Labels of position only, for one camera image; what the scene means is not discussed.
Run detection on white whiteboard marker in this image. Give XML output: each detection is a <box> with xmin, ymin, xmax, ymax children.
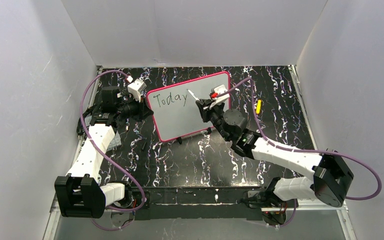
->
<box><xmin>187</xmin><ymin>89</ymin><xmax>200</xmax><ymax>101</ymax></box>

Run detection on pink framed whiteboard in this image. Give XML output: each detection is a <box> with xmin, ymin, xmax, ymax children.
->
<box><xmin>146</xmin><ymin>71</ymin><xmax>231</xmax><ymax>142</ymax></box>

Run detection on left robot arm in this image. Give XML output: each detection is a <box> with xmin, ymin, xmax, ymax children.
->
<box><xmin>54</xmin><ymin>83</ymin><xmax>153</xmax><ymax>219</ymax></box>

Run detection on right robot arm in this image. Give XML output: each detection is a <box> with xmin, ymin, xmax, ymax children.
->
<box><xmin>195</xmin><ymin>99</ymin><xmax>354</xmax><ymax>208</ymax></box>

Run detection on clear plastic organizer box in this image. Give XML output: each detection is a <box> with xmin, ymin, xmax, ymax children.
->
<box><xmin>107</xmin><ymin>131</ymin><xmax>122</xmax><ymax>151</ymax></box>

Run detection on yellow marker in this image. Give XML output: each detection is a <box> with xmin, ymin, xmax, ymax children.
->
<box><xmin>255</xmin><ymin>99</ymin><xmax>263</xmax><ymax>115</ymax></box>

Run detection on black wire board stand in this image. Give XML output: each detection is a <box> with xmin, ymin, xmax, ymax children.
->
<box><xmin>175</xmin><ymin>127</ymin><xmax>214</xmax><ymax>145</ymax></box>

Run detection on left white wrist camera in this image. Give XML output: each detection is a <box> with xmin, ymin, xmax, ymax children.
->
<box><xmin>127</xmin><ymin>79</ymin><xmax>147</xmax><ymax>103</ymax></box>

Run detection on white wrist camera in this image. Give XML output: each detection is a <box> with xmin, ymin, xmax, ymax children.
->
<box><xmin>127</xmin><ymin>79</ymin><xmax>147</xmax><ymax>103</ymax></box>
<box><xmin>209</xmin><ymin>84</ymin><xmax>230</xmax><ymax>109</ymax></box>

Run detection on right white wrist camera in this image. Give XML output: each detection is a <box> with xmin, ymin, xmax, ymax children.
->
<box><xmin>209</xmin><ymin>84</ymin><xmax>230</xmax><ymax>109</ymax></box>

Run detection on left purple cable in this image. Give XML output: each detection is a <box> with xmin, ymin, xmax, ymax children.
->
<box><xmin>79</xmin><ymin>69</ymin><xmax>147</xmax><ymax>232</ymax></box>

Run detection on purple cable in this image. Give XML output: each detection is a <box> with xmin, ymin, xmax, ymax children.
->
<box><xmin>79</xmin><ymin>69</ymin><xmax>147</xmax><ymax>232</ymax></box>
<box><xmin>211</xmin><ymin>77</ymin><xmax>383</xmax><ymax>228</ymax></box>

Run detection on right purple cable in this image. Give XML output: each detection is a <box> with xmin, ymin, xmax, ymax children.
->
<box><xmin>211</xmin><ymin>77</ymin><xmax>383</xmax><ymax>228</ymax></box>

